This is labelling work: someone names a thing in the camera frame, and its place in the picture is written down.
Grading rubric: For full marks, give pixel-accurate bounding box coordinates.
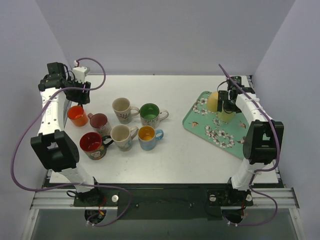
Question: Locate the yellow mug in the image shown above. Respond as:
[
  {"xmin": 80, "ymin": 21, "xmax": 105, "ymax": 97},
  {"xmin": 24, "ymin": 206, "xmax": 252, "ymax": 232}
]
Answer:
[{"xmin": 206, "ymin": 91, "xmax": 219, "ymax": 113}]

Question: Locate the lime green faceted mug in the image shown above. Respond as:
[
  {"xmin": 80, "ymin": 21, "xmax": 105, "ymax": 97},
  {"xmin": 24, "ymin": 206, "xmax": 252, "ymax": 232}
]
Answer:
[{"xmin": 217, "ymin": 109, "xmax": 236, "ymax": 123}]

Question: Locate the orange mug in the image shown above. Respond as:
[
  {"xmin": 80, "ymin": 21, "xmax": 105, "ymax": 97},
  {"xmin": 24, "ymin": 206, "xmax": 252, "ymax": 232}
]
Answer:
[{"xmin": 67, "ymin": 105, "xmax": 88, "ymax": 127}]

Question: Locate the pink patterned mug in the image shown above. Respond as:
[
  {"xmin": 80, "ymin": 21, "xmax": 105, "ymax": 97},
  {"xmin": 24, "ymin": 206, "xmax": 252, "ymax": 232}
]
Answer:
[{"xmin": 87, "ymin": 113, "xmax": 112, "ymax": 137}]

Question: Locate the beige mug with red print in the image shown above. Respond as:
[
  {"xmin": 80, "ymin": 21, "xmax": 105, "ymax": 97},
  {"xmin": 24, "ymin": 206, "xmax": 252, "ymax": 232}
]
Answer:
[{"xmin": 112, "ymin": 97, "xmax": 140, "ymax": 125}]

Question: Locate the black mug with red interior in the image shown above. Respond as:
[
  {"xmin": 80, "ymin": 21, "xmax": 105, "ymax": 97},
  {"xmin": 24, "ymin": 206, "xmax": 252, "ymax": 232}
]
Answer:
[{"xmin": 79, "ymin": 132, "xmax": 114, "ymax": 161}]

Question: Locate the cream mug with sea print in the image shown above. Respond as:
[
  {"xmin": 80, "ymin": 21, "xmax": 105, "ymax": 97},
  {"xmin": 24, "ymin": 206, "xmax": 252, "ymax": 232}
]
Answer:
[{"xmin": 110, "ymin": 124, "xmax": 139, "ymax": 152}]

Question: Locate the cream cat cartoon mug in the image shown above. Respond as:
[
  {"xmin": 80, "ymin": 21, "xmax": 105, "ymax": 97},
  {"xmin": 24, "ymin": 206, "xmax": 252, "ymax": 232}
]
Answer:
[{"xmin": 139, "ymin": 103, "xmax": 169, "ymax": 129}]

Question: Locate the blue butterfly mug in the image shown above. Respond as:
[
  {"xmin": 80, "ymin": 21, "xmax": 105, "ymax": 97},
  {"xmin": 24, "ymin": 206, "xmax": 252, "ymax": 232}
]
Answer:
[{"xmin": 138, "ymin": 125, "xmax": 164, "ymax": 151}]

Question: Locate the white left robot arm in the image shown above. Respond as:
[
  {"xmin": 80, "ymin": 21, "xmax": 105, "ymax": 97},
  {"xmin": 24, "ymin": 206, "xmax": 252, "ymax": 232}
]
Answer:
[{"xmin": 30, "ymin": 62, "xmax": 103, "ymax": 206}]

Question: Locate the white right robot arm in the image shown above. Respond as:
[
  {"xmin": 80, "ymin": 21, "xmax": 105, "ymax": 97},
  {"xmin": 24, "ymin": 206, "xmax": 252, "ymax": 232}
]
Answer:
[{"xmin": 217, "ymin": 76, "xmax": 284, "ymax": 205}]

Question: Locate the green floral tray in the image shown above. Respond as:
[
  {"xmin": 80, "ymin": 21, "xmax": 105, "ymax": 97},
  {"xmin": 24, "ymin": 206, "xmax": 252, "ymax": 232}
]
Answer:
[{"xmin": 182, "ymin": 91, "xmax": 249, "ymax": 159}]

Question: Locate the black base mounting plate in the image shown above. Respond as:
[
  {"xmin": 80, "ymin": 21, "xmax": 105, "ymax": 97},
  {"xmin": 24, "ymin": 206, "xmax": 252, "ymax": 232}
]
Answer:
[{"xmin": 66, "ymin": 183, "xmax": 253, "ymax": 224}]

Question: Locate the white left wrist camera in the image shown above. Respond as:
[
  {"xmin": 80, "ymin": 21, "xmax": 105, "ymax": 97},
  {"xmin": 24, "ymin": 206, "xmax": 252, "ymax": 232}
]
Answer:
[{"xmin": 72, "ymin": 66, "xmax": 90, "ymax": 82}]

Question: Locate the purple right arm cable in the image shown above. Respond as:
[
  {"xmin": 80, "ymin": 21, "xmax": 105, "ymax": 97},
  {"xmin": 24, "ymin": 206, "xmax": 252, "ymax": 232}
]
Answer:
[{"xmin": 218, "ymin": 63, "xmax": 279, "ymax": 227}]

